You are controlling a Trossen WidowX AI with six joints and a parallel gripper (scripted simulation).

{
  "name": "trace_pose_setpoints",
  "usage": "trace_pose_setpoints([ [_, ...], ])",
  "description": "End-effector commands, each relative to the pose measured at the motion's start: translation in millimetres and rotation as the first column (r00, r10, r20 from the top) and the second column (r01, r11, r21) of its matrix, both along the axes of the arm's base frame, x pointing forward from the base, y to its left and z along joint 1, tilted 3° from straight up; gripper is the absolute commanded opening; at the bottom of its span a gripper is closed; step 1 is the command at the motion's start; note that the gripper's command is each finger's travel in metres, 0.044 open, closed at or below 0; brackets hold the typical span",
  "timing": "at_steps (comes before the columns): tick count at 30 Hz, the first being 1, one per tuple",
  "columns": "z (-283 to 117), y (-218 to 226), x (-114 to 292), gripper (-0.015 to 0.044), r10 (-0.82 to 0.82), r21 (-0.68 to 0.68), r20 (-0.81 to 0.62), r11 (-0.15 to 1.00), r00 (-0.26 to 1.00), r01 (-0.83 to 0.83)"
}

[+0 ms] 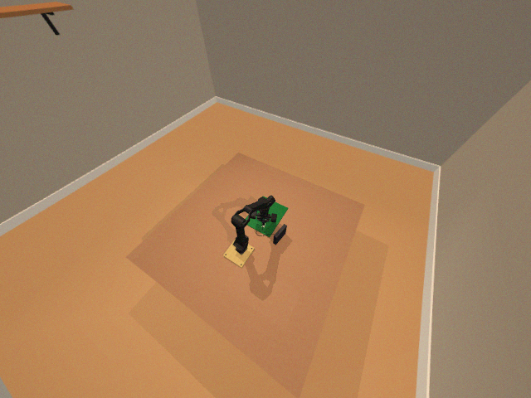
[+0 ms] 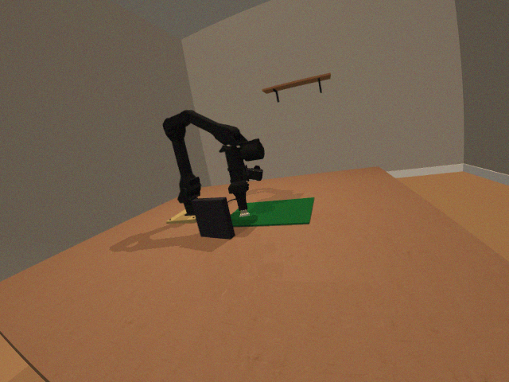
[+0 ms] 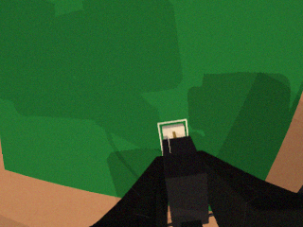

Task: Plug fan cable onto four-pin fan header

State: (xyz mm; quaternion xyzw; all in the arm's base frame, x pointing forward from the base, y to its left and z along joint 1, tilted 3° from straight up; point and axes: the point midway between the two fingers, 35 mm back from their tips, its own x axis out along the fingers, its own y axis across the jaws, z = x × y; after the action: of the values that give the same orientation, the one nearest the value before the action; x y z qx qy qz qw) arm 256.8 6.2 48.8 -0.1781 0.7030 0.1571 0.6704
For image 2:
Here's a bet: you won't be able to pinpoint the green circuit board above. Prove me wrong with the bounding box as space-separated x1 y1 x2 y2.
231 197 315 228

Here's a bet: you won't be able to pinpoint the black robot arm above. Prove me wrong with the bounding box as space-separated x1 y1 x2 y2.
163 110 265 216

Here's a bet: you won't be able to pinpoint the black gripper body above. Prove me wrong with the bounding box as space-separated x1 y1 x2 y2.
227 162 249 194

